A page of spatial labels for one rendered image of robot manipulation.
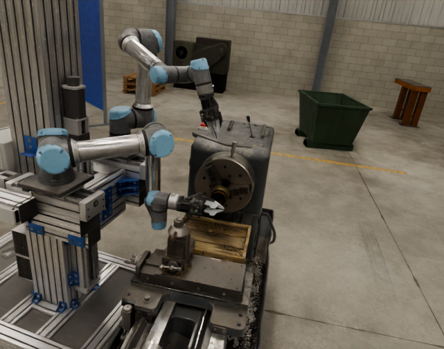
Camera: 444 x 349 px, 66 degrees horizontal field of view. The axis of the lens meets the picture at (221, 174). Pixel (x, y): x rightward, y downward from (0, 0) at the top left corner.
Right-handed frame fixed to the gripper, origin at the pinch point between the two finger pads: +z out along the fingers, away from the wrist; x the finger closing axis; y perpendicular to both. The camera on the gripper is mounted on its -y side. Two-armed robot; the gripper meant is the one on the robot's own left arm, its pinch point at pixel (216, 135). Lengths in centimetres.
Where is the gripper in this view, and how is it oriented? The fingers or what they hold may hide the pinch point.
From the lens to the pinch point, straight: 164.8
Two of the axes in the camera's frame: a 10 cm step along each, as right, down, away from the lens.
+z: 2.1, 9.2, 3.3
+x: 9.6, -1.3, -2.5
